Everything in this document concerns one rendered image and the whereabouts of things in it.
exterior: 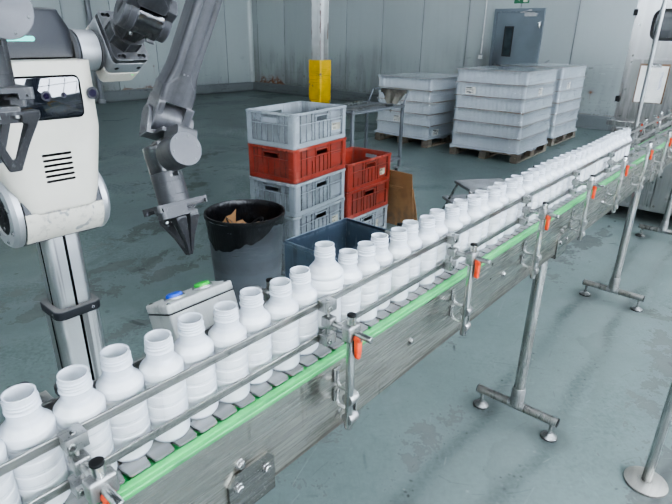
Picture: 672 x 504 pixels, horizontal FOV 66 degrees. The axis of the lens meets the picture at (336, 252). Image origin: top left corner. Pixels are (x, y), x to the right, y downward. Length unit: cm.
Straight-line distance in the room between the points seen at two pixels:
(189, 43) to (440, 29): 1165
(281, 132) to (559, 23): 869
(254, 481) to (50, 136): 80
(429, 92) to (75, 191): 711
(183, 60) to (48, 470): 65
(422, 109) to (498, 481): 657
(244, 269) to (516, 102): 526
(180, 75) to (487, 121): 678
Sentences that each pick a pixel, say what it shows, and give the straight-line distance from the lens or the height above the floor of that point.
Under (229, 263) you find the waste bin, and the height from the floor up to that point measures 40.
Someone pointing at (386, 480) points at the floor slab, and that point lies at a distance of 216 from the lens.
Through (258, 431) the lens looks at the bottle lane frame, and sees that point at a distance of 92.
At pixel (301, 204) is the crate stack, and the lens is 347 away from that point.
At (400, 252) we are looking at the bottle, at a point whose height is 112.
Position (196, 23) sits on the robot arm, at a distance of 99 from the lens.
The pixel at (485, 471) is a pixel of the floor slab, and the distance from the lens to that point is 227.
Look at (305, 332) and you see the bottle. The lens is 96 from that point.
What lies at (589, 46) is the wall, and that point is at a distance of 1128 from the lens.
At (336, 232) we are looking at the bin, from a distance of 184.
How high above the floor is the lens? 155
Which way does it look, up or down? 22 degrees down
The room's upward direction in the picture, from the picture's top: 1 degrees clockwise
